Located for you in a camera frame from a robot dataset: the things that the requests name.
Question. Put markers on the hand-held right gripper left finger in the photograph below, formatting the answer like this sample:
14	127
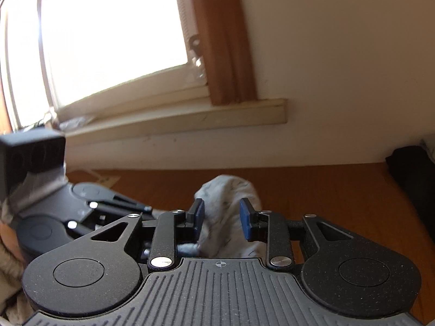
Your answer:
199	215

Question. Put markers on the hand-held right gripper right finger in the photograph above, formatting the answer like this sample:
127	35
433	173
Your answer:
246	219

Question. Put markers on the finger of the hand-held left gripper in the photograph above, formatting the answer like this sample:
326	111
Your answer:
80	227
129	205

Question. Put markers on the white grey patterned garment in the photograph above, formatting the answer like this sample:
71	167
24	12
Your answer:
221	207

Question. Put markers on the person's left forearm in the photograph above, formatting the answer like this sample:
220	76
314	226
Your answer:
12	285

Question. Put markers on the person's left hand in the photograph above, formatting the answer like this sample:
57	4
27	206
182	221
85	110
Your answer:
10	242

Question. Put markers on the clear plastic bag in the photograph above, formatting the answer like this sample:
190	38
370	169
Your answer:
76	124

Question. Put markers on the beige window sill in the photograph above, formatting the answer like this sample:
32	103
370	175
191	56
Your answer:
187	119

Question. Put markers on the bright window pane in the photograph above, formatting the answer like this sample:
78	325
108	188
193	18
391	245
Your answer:
102	34

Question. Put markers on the black folded garment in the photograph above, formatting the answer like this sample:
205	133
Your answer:
414	176

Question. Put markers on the wooden window frame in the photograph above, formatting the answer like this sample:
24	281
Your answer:
224	37

